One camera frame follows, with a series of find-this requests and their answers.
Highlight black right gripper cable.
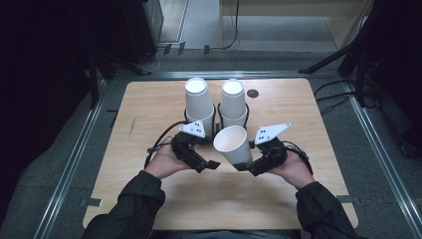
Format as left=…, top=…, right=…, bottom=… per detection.
left=283, top=140, right=315, bottom=176

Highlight person's right hand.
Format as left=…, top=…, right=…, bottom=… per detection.
left=268, top=151, right=316, bottom=191

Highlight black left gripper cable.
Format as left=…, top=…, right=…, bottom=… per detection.
left=143, top=119, right=187, bottom=169

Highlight person's left hand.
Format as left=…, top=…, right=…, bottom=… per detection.
left=143, top=142, right=192, bottom=180

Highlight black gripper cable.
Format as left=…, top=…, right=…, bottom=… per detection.
left=283, top=140, right=315, bottom=176
left=143, top=119, right=187, bottom=169

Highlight stack of white paper cups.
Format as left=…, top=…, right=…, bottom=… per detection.
left=183, top=77, right=216, bottom=139
left=219, top=79, right=250, bottom=129

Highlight black floor cables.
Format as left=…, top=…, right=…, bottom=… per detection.
left=313, top=79, right=357, bottom=117

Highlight black hanging cable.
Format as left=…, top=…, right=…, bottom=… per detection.
left=220, top=0, right=241, bottom=51

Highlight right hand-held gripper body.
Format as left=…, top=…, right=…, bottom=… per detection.
left=253, top=122, right=293, bottom=174

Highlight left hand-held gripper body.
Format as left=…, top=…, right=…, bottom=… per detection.
left=170, top=119, right=207, bottom=172

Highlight black wire cup holder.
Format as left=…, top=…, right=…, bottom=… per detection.
left=183, top=103, right=250, bottom=135

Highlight light wooden cabinet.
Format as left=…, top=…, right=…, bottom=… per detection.
left=218, top=0, right=376, bottom=51

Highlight single white paper cup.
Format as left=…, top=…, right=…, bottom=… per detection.
left=212, top=124, right=254, bottom=166

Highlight black tripod stand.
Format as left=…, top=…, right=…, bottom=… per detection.
left=298, top=0, right=422, bottom=108

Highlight metal floor rail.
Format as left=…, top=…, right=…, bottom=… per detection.
left=111, top=70, right=344, bottom=81
left=342, top=79, right=422, bottom=239
left=32, top=81, right=110, bottom=239

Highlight white floor cable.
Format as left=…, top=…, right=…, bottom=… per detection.
left=137, top=45, right=168, bottom=76

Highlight dark cabinet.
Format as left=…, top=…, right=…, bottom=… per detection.
left=119, top=0, right=165, bottom=66

